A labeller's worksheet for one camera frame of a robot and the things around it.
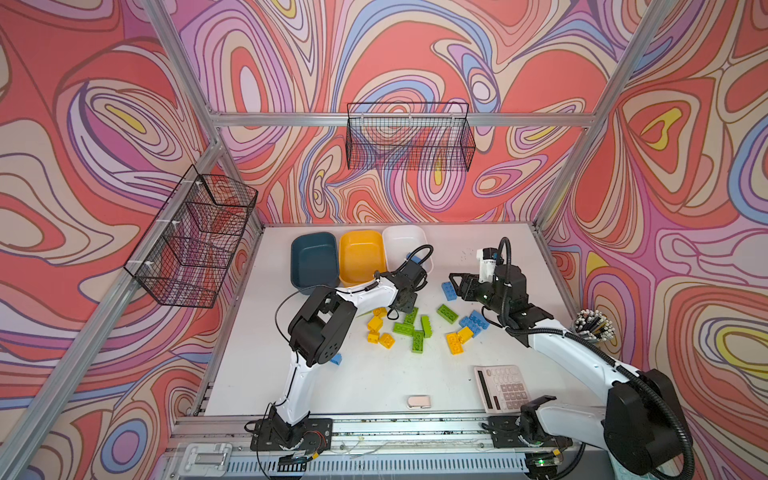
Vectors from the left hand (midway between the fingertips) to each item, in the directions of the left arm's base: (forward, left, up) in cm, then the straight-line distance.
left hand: (406, 299), depth 98 cm
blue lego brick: (-1, -1, +23) cm, 23 cm away
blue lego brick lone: (-19, +21, -1) cm, 29 cm away
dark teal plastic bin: (+16, +33, +1) cm, 37 cm away
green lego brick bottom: (-15, -3, 0) cm, 15 cm away
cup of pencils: (-17, -46, +16) cm, 52 cm away
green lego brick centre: (-7, -1, +1) cm, 7 cm away
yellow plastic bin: (+17, +16, +3) cm, 23 cm away
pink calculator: (-28, -24, +2) cm, 37 cm away
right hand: (-3, -14, +15) cm, 21 cm away
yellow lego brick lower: (-15, +6, +1) cm, 16 cm away
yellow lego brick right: (-13, -17, +2) cm, 22 cm away
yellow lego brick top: (-6, +8, +4) cm, 11 cm away
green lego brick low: (-11, +1, +1) cm, 11 cm away
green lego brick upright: (-10, -6, +1) cm, 12 cm away
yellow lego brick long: (-15, -14, 0) cm, 20 cm away
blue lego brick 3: (-9, -22, +3) cm, 24 cm away
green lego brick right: (-6, -12, +1) cm, 14 cm away
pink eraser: (-32, -2, +2) cm, 32 cm away
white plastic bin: (+23, +1, +5) cm, 23 cm away
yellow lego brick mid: (-9, +10, +1) cm, 14 cm away
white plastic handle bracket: (-44, +50, +1) cm, 66 cm away
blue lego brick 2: (-8, -21, 0) cm, 23 cm away
